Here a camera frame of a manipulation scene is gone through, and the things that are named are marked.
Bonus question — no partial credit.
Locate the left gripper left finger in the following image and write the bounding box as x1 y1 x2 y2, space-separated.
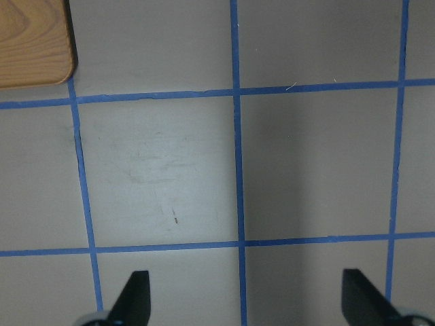
106 271 150 326

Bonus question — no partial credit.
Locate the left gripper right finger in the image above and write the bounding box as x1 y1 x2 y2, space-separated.
341 269 400 326

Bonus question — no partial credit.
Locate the wooden tray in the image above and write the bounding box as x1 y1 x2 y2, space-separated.
1 1 78 90

